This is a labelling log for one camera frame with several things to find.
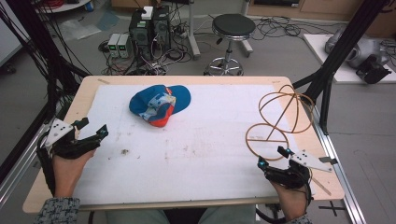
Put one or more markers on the grey power supply unit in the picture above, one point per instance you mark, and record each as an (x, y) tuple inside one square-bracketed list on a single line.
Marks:
[(113, 45), (124, 46)]

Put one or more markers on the person's leg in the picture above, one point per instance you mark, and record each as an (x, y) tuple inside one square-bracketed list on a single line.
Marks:
[(137, 217), (229, 215)]

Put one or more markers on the white foam mat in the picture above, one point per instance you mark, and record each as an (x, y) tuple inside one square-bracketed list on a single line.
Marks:
[(193, 149)]

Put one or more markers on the person's left leg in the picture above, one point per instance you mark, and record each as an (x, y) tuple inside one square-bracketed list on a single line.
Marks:
[(137, 217)]

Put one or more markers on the white box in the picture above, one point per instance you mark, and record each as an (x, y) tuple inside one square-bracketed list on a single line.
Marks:
[(147, 12)]

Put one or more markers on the black computer tower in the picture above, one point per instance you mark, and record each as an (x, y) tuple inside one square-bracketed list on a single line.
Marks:
[(141, 34), (161, 29)]

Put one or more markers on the black round stool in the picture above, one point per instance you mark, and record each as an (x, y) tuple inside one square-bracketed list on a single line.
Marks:
[(233, 26)]

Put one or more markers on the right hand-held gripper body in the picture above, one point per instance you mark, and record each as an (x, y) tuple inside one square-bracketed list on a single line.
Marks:
[(295, 171)]

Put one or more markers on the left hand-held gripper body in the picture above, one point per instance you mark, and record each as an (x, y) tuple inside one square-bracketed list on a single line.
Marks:
[(67, 146)]

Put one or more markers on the white floor board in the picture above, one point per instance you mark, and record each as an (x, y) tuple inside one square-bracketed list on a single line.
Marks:
[(323, 53)]

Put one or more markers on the white desk leg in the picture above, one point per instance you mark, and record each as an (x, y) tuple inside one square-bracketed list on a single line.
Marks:
[(193, 34)]

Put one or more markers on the person's left hand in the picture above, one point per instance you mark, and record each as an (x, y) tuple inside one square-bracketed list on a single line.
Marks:
[(67, 174)]

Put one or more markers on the person's right hand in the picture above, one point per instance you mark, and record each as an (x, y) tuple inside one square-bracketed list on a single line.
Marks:
[(291, 199)]

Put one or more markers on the thin wooden stick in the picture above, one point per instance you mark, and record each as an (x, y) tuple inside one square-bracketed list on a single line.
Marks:
[(321, 186)]

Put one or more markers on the aluminium rail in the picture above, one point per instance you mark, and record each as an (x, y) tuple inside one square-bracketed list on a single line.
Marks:
[(339, 174), (18, 171)]

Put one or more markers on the grey robot shell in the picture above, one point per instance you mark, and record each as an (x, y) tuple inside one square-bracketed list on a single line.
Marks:
[(358, 46)]

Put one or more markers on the blue patterned cap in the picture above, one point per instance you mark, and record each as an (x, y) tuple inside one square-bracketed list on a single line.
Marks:
[(160, 104)]

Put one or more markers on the black device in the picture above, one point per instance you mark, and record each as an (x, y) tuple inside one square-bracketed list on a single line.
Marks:
[(372, 71)]

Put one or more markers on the black metal frame stand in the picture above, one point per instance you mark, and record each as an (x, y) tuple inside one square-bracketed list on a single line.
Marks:
[(37, 40), (339, 53)]

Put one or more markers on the person's right leg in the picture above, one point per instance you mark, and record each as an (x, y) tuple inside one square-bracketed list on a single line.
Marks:
[(229, 215)]

